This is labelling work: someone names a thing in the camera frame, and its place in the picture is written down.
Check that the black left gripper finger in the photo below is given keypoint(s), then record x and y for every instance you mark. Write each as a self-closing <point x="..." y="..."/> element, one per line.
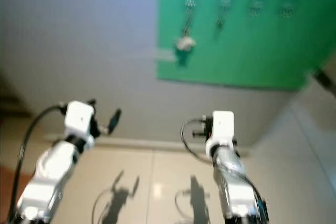
<point x="92" y="101"/>
<point x="115" y="120"/>

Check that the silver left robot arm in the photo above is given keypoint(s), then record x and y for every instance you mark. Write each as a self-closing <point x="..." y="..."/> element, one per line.
<point x="47" y="171"/>

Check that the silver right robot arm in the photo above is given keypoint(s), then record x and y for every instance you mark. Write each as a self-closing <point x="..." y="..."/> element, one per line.
<point x="236" y="187"/>

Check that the pale tape strip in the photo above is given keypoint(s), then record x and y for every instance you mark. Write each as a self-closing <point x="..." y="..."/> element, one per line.
<point x="163" y="55"/>

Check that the key bunch with white plush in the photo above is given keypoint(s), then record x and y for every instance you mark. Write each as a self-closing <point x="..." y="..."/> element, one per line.
<point x="185" y="43"/>

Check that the single dark key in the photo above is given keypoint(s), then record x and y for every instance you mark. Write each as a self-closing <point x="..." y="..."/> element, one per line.
<point x="219" y="22"/>

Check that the brown floor mat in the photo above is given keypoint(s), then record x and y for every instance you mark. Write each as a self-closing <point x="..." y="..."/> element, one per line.
<point x="8" y="198"/>

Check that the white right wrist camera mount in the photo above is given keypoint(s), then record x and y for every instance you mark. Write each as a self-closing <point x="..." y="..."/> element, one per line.
<point x="223" y="124"/>

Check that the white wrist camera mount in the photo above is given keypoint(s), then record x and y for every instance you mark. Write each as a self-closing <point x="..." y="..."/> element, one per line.
<point x="223" y="124"/>
<point x="79" y="116"/>

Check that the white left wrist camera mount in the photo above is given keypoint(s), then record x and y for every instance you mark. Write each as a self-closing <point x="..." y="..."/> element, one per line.
<point x="79" y="116"/>

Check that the green wall board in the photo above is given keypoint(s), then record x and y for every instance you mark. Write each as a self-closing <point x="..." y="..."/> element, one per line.
<point x="241" y="51"/>

